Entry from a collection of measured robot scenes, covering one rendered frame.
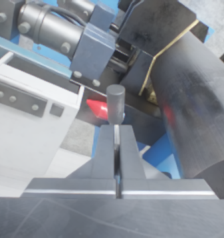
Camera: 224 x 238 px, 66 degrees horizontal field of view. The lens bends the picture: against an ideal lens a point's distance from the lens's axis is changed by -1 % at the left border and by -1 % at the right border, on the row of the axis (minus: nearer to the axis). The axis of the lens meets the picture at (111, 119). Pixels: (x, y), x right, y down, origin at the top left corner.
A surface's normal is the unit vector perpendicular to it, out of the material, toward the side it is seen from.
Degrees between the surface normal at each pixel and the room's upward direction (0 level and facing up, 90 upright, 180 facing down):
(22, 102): 0
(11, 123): 0
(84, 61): 0
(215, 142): 90
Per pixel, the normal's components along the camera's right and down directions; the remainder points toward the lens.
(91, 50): -0.01, 0.67
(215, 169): -0.80, -0.46
